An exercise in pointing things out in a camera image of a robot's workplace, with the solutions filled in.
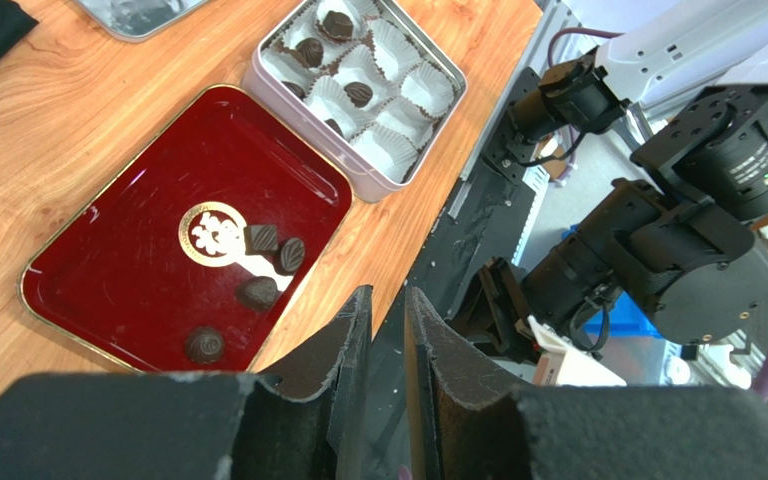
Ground silver tin with paper cups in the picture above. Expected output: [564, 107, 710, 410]
[241, 0, 467, 203]

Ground blue plastic bin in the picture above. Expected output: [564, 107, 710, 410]
[561, 224, 663, 339]

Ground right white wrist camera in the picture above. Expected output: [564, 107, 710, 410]
[528, 315, 627, 387]

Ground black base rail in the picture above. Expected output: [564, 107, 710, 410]
[361, 138, 549, 479]

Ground red lacquer tray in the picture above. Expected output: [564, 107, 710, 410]
[18, 84, 354, 372]

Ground dark chocolate piece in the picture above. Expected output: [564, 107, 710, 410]
[243, 224, 279, 255]
[234, 276, 280, 312]
[294, 37, 324, 68]
[343, 81, 374, 108]
[324, 118, 345, 138]
[276, 237, 306, 275]
[282, 81, 307, 100]
[321, 10, 354, 42]
[184, 326, 225, 365]

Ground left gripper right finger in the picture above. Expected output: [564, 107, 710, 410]
[404, 287, 768, 479]

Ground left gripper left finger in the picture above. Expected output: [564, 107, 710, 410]
[0, 285, 372, 479]

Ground silver tin lid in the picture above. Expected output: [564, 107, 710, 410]
[74, 0, 207, 43]

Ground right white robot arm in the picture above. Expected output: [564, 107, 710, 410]
[452, 1, 768, 357]

